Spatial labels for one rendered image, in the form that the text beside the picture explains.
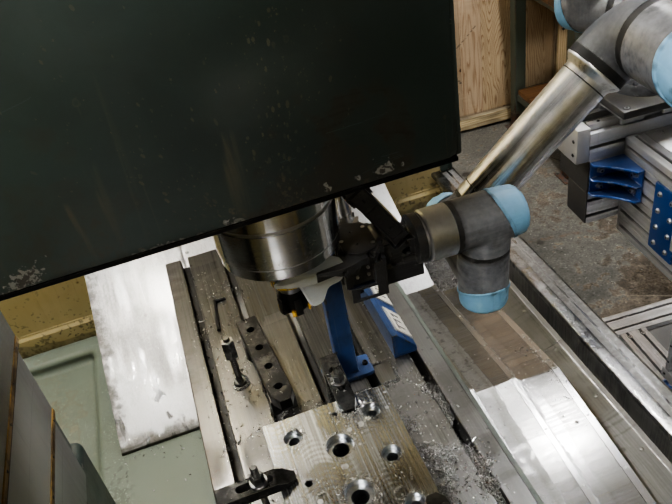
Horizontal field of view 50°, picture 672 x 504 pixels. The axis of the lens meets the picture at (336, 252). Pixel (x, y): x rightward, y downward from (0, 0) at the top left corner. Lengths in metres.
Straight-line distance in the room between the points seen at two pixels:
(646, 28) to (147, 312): 1.41
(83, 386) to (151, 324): 0.30
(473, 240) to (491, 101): 3.15
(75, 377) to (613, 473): 1.43
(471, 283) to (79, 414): 1.30
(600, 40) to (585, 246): 2.18
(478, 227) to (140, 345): 1.17
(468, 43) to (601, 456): 2.74
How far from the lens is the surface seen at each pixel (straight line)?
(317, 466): 1.22
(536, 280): 1.79
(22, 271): 0.75
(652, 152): 1.76
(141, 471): 1.81
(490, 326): 1.79
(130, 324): 1.97
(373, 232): 0.95
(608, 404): 1.70
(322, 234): 0.84
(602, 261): 3.15
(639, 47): 1.04
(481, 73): 4.01
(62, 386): 2.18
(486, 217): 0.98
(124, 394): 1.90
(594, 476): 1.53
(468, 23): 3.89
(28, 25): 0.65
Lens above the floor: 1.95
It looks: 37 degrees down
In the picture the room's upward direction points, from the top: 11 degrees counter-clockwise
